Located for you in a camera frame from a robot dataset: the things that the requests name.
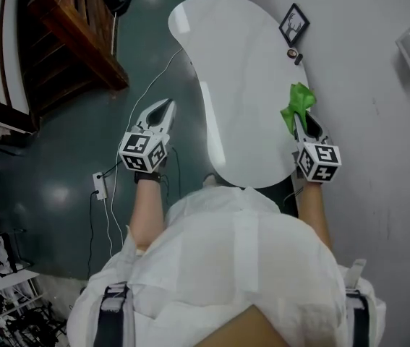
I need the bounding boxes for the person's left forearm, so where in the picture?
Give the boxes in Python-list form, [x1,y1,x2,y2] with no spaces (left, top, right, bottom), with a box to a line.
[127,181,166,252]

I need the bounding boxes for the white power strip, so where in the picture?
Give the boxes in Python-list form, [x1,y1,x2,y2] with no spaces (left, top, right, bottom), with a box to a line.
[92,171,109,201]

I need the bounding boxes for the black wrist band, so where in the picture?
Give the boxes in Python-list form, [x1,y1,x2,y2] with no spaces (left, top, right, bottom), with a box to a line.
[134,171,163,185]

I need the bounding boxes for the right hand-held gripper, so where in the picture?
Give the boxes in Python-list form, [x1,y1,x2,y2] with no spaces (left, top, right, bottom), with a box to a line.
[291,111,343,184]

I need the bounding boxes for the person's shoe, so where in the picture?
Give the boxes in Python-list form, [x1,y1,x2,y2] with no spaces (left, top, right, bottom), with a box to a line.
[202,173,221,188]

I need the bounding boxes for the black and grey shoulder strap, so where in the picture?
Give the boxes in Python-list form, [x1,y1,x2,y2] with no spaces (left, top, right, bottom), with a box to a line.
[343,259,371,347]
[97,282,134,347]

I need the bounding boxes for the green cloth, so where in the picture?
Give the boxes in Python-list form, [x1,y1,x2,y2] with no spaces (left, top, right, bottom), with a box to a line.
[279,81,317,137]

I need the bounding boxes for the black picture frame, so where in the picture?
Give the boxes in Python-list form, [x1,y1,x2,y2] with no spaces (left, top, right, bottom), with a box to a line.
[278,2,311,48]

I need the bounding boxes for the white wire rack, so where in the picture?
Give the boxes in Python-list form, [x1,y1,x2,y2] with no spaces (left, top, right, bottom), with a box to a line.
[0,228,69,347]

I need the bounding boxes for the white cable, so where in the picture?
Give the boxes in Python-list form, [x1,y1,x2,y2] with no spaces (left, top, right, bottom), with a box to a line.
[101,47,184,258]

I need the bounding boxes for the person's white garment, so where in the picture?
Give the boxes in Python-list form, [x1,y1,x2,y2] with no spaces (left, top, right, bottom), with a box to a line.
[67,185,388,347]

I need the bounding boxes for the dark wooden staircase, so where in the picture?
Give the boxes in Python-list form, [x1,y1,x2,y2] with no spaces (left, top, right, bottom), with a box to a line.
[16,0,131,118]

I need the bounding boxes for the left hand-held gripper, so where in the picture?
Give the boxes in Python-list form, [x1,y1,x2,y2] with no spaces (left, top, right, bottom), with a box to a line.
[118,98,178,175]

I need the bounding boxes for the white tabletop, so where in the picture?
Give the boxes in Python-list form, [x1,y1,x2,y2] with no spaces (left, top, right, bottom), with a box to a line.
[167,0,311,189]

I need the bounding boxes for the person's right forearm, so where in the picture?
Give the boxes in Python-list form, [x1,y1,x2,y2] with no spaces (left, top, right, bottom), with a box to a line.
[297,181,335,249]

